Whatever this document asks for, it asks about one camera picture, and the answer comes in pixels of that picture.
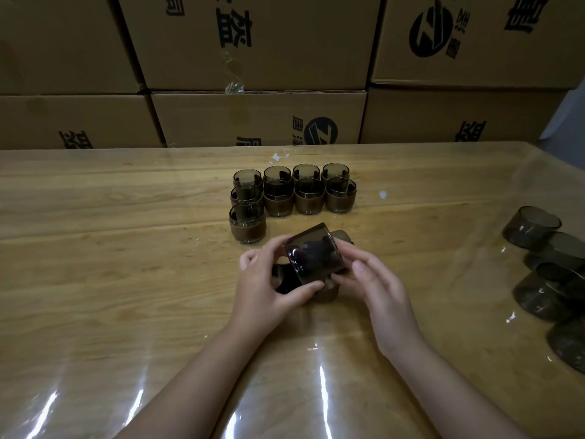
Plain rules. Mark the person's right hand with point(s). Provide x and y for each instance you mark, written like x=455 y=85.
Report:
x=393 y=315

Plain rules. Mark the person's left hand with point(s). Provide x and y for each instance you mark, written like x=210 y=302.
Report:
x=256 y=306

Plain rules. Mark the pile of brown sleeve rings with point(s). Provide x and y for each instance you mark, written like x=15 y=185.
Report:
x=326 y=294

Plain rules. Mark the smoky tinted glass cup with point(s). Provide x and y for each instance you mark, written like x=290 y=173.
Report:
x=310 y=185
x=335 y=168
x=306 y=168
x=341 y=184
x=315 y=256
x=277 y=170
x=247 y=211
x=247 y=192
x=279 y=187
x=247 y=174

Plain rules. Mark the cluster of smoky glass cups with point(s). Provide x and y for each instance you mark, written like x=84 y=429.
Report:
x=530 y=228

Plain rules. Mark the person's right forearm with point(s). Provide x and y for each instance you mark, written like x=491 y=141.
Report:
x=452 y=402

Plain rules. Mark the person's left forearm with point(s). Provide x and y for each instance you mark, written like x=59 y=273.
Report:
x=196 y=393

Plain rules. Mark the white paper scrap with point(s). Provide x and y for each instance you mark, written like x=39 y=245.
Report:
x=276 y=156

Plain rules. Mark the stack of brown cardboard boxes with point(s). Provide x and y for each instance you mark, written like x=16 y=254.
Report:
x=260 y=114

